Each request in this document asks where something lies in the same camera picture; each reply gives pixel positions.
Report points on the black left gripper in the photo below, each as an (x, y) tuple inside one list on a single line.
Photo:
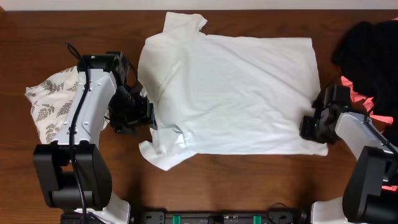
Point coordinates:
[(144, 116)]

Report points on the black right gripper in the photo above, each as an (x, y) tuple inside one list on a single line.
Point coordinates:
[(305, 133)]

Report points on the white t-shirt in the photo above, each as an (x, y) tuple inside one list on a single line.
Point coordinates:
[(214, 94)]

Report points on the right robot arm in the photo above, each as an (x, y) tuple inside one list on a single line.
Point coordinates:
[(371, 193)]

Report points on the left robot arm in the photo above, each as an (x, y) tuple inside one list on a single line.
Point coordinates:
[(72, 174)]

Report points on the pink garment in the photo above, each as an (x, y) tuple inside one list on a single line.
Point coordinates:
[(367, 101)]

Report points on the fern print fabric bag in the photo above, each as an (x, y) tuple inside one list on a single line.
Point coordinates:
[(69, 104)]

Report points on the black garment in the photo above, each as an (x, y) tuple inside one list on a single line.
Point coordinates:
[(367, 56)]

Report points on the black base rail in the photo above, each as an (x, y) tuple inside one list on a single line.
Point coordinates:
[(273, 216)]

